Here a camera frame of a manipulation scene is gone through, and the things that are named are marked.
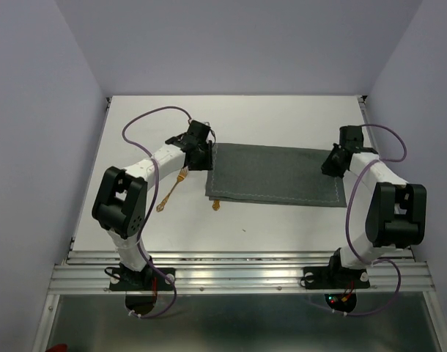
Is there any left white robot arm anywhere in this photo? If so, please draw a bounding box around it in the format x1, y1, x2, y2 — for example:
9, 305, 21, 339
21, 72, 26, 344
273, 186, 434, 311
92, 120, 213, 289

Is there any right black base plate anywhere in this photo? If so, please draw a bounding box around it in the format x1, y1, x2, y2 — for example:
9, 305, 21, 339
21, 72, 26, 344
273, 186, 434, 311
300, 266, 370, 290

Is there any aluminium mounting rail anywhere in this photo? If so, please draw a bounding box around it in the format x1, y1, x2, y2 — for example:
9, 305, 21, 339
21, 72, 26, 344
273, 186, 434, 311
48, 249, 435, 295

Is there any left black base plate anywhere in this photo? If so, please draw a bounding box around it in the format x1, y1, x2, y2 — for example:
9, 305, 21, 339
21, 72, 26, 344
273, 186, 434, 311
104, 266, 173, 292

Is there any gold knife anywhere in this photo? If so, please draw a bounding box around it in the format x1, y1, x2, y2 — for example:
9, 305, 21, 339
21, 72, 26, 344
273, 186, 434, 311
212, 199, 221, 211

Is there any gold fork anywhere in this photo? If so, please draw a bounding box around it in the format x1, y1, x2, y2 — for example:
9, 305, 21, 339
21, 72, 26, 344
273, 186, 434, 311
155, 166, 189, 213

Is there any red object at corner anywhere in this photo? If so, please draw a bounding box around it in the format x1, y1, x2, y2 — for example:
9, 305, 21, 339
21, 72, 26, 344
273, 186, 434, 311
45, 343, 68, 352

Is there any grey cloth napkin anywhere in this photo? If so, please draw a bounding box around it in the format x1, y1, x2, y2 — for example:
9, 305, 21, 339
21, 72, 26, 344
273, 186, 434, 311
205, 143, 347, 208

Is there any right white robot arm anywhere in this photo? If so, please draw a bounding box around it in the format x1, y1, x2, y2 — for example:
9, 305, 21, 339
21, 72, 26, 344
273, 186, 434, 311
320, 125, 427, 286

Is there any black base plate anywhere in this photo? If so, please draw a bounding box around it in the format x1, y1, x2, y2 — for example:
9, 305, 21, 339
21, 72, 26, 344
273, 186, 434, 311
300, 266, 370, 290
104, 266, 173, 292

